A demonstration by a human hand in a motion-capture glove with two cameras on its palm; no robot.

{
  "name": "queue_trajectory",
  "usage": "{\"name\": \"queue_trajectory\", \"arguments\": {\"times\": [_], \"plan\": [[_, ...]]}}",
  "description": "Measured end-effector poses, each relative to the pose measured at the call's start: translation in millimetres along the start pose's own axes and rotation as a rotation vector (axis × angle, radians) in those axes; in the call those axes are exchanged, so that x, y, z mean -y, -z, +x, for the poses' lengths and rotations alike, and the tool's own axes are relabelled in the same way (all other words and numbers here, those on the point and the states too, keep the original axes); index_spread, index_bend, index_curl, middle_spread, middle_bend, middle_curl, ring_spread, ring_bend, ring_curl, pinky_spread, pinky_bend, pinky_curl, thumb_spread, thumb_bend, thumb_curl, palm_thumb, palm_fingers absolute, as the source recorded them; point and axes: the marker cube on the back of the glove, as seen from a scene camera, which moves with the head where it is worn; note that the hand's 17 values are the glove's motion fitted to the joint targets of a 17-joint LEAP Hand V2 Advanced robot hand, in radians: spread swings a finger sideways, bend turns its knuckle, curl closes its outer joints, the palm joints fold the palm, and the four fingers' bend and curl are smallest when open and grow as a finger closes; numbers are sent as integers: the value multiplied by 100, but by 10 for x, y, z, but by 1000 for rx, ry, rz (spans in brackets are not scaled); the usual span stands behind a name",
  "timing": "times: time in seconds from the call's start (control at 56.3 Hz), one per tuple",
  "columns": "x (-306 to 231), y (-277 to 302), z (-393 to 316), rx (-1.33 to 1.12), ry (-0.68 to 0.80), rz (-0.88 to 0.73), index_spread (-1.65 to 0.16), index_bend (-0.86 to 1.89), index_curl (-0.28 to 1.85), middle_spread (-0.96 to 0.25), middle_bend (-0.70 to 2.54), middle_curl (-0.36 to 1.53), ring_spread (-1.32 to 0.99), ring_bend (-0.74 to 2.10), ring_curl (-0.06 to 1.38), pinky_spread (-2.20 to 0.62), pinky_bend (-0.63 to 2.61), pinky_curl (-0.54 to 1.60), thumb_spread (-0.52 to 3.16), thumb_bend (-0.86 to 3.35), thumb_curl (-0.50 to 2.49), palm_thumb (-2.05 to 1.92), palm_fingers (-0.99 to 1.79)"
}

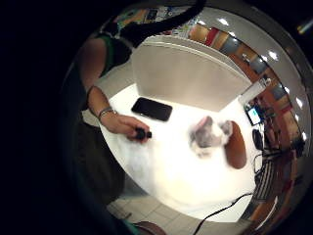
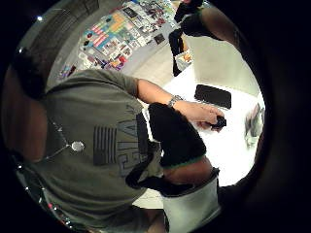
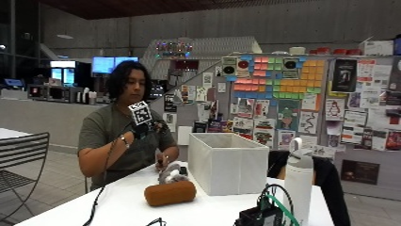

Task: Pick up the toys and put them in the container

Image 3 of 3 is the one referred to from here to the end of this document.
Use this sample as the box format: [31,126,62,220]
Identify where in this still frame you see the grey plush toy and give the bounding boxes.
[158,161,191,186]

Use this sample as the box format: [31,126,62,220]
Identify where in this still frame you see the white marker cube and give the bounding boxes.
[127,100,155,126]

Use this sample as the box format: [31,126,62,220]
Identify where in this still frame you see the brown cylindrical cushion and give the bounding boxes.
[143,180,199,207]

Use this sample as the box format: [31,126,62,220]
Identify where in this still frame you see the the person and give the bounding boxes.
[76,59,180,191]

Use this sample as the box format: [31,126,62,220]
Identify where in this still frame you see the white fabric storage box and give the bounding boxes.
[187,132,271,197]

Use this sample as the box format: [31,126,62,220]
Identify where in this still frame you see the black eyeglasses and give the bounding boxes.
[144,217,168,226]

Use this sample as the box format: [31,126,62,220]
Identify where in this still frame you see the white staircase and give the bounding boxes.
[139,36,264,105]

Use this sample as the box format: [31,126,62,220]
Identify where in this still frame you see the black electronic device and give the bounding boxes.
[234,205,286,226]

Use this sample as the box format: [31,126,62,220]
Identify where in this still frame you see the grey service counter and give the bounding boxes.
[0,89,111,150]

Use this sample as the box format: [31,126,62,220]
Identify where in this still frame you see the lit drinks fridge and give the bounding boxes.
[50,59,94,89]

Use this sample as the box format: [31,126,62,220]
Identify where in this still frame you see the white water bottle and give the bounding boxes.
[284,137,315,226]

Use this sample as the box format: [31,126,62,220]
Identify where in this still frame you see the black metal chair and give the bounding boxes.
[0,132,52,221]

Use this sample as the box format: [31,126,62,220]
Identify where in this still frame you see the group of coloured sticky notes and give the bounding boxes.
[224,55,328,101]

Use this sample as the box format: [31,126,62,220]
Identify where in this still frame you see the white side table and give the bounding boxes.
[0,127,35,141]

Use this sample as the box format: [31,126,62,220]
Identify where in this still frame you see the grey notice board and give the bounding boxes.
[160,51,401,202]

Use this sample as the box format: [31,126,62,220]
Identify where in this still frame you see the white bucket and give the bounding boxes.
[288,46,307,56]

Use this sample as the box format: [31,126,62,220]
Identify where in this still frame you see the black jacket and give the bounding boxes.
[267,150,353,226]

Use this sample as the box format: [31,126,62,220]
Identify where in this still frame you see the black framed poster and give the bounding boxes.
[331,58,359,93]

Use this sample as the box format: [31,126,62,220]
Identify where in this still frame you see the black floor sign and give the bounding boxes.
[340,159,381,186]

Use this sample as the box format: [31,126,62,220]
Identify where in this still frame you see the group of paper posters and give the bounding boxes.
[162,57,401,158]

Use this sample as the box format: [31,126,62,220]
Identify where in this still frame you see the white cardboard box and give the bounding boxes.
[361,39,395,57]

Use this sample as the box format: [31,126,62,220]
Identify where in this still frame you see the silver wrist bracelet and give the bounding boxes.
[118,135,132,149]

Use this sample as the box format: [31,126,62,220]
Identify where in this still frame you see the black glove cable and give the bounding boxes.
[82,123,138,226]

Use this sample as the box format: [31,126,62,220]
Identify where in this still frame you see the blue wall monitor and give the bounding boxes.
[92,56,116,74]
[115,56,140,68]

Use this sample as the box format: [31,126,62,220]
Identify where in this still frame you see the black looped cable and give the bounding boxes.
[256,183,296,218]

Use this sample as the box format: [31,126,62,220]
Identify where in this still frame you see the green cable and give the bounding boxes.
[262,193,302,226]

